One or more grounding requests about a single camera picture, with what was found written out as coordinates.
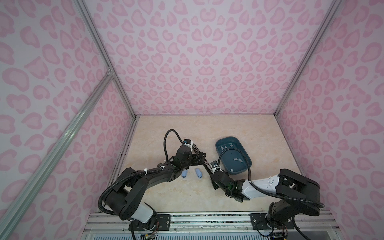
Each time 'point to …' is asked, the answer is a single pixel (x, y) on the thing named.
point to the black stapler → (204, 160)
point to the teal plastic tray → (232, 161)
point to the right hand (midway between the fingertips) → (213, 173)
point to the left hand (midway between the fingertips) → (201, 153)
